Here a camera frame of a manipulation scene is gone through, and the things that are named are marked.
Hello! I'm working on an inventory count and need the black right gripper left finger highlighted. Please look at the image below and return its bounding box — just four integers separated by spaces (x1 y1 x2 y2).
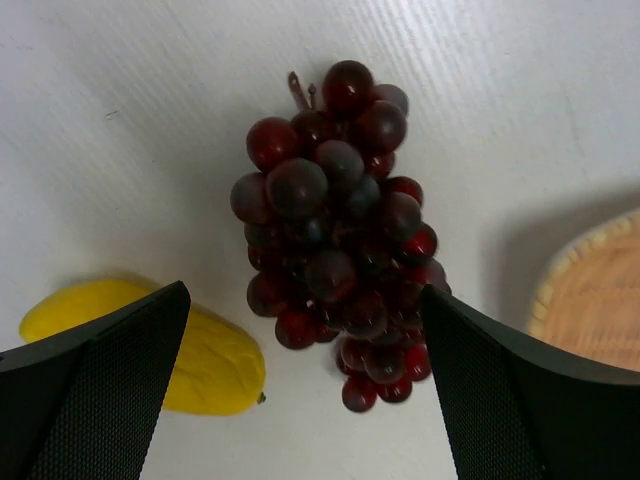
1 281 191 479

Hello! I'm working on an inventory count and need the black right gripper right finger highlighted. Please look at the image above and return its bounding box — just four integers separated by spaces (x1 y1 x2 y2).
421 285 639 479

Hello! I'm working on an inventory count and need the yellow fake mango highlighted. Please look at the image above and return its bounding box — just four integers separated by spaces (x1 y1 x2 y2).
19 278 266 416

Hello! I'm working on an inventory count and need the dark red fake grape bunch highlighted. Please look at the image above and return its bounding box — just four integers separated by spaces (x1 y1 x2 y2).
230 60 449 413

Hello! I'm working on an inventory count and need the woven bamboo fruit bowl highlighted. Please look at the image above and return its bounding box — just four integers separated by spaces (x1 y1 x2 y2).
526 209 639 371

